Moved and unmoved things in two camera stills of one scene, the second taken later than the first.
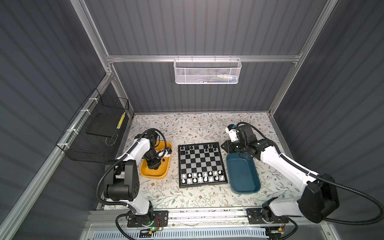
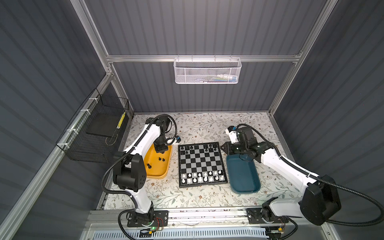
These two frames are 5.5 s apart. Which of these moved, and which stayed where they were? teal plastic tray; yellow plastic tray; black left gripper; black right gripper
Moved: black left gripper
Stayed: black right gripper; teal plastic tray; yellow plastic tray
